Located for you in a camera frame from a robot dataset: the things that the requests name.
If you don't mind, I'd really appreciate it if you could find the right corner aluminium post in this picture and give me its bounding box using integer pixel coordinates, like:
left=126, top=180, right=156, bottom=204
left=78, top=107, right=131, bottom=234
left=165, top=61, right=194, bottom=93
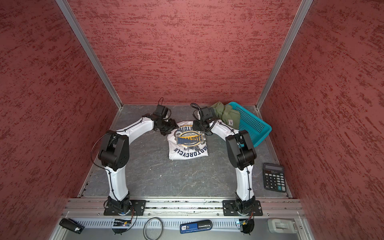
left=256, top=0, right=313, bottom=112

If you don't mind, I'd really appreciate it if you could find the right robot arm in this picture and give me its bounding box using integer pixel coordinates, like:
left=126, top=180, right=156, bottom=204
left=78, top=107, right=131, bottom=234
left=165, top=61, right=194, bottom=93
left=193, top=120, right=257, bottom=216

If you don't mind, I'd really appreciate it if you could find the teal plastic basket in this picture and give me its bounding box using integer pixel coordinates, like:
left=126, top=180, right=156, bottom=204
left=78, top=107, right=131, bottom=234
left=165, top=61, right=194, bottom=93
left=228, top=102, right=272, bottom=148

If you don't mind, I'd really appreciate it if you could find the corner aluminium post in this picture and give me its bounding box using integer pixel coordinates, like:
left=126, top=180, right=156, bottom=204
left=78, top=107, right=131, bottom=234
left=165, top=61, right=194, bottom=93
left=56, top=0, right=124, bottom=110
left=256, top=0, right=313, bottom=112

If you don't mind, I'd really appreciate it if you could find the circuit board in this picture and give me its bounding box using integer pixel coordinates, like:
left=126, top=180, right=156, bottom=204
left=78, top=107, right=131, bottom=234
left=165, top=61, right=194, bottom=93
left=238, top=219, right=255, bottom=235
left=112, top=219, right=133, bottom=235

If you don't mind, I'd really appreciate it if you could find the white tank top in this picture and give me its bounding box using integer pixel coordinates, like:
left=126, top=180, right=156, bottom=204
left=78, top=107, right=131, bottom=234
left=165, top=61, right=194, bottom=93
left=167, top=121, right=209, bottom=160

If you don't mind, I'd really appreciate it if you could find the aluminium rail frame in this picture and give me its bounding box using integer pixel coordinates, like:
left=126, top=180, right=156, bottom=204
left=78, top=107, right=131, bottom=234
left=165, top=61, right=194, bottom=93
left=61, top=198, right=315, bottom=240

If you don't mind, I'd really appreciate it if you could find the left circuit board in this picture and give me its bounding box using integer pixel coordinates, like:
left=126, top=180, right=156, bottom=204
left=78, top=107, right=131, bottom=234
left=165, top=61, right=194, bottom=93
left=112, top=219, right=133, bottom=235

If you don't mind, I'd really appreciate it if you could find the blue black device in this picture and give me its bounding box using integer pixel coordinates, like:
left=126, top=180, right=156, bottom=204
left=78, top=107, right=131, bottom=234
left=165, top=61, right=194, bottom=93
left=180, top=220, right=213, bottom=234

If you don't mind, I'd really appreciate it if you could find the green tank top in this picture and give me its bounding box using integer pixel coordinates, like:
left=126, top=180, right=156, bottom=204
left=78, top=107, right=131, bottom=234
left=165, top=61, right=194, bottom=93
left=211, top=102, right=241, bottom=130

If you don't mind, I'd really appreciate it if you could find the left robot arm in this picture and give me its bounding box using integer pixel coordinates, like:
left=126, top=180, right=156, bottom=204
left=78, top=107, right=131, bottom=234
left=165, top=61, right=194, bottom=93
left=98, top=114, right=179, bottom=216

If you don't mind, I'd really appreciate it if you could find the black cable loop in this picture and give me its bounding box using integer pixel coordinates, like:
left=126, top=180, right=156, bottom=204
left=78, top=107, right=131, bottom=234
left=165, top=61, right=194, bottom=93
left=143, top=217, right=164, bottom=240

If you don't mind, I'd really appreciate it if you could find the black calculator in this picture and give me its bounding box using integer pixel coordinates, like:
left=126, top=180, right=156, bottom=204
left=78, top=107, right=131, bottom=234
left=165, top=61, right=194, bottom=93
left=263, top=163, right=287, bottom=193

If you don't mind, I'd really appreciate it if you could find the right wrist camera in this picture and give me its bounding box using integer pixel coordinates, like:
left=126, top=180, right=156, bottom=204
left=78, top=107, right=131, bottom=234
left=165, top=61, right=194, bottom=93
left=200, top=107, right=216, bottom=122

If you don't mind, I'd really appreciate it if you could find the black box device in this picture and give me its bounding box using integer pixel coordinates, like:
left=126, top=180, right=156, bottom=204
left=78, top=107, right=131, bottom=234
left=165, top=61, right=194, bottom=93
left=59, top=218, right=85, bottom=234

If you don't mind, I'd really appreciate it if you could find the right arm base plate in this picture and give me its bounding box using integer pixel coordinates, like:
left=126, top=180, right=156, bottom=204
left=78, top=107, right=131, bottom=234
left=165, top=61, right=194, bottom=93
left=222, top=199, right=263, bottom=217

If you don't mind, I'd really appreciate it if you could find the grey white device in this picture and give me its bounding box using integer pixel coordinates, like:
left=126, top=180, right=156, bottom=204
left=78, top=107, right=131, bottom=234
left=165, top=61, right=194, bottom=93
left=267, top=219, right=298, bottom=234

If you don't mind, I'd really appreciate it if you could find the left corner aluminium post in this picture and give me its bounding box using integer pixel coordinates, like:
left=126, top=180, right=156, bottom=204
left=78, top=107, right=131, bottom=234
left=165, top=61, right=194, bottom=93
left=56, top=0, right=124, bottom=110

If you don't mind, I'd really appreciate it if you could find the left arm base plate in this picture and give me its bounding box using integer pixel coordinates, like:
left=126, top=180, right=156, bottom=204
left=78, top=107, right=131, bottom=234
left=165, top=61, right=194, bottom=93
left=104, top=199, right=147, bottom=217

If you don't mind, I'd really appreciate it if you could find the right circuit board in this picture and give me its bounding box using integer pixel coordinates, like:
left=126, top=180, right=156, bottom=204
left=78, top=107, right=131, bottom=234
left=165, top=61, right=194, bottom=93
left=238, top=219, right=255, bottom=235

